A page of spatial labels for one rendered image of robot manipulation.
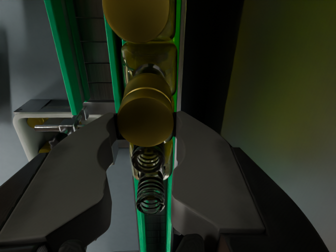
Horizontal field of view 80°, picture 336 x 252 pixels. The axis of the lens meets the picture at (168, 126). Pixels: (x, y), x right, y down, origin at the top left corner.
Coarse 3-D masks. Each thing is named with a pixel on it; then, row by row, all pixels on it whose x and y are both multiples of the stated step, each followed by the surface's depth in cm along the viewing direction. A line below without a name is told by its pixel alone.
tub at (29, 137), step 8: (24, 112) 48; (32, 112) 48; (40, 112) 48; (48, 112) 48; (56, 112) 48; (64, 112) 48; (16, 120) 48; (24, 120) 51; (48, 120) 56; (56, 120) 56; (80, 120) 57; (88, 120) 57; (16, 128) 49; (24, 128) 51; (32, 128) 54; (24, 136) 51; (32, 136) 54; (40, 136) 57; (48, 136) 59; (24, 144) 51; (32, 144) 54; (40, 144) 57; (32, 152) 54; (112, 152) 55
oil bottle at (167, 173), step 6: (132, 144) 25; (168, 144) 25; (168, 150) 25; (168, 156) 25; (168, 162) 25; (132, 168) 25; (162, 168) 24; (168, 168) 25; (132, 174) 26; (138, 174) 25; (168, 174) 26; (138, 180) 26
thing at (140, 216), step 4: (136, 180) 43; (136, 184) 43; (136, 188) 44; (136, 192) 45; (136, 208) 47; (140, 212) 48; (140, 216) 49; (140, 220) 50; (144, 220) 61; (140, 224) 50; (144, 224) 61; (140, 228) 51; (144, 228) 61; (140, 232) 52; (144, 232) 61; (140, 236) 53; (144, 236) 62; (140, 240) 54; (144, 240) 63; (140, 244) 55; (144, 244) 64; (140, 248) 56; (144, 248) 60
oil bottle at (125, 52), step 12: (132, 48) 19; (144, 48) 19; (156, 48) 19; (168, 48) 19; (132, 60) 18; (144, 60) 18; (156, 60) 18; (168, 60) 19; (132, 72) 19; (168, 72) 19; (168, 84) 20
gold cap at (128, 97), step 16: (144, 80) 13; (160, 80) 14; (128, 96) 12; (144, 96) 11; (160, 96) 12; (128, 112) 11; (144, 112) 11; (160, 112) 11; (128, 128) 12; (144, 128) 12; (160, 128) 12; (144, 144) 12
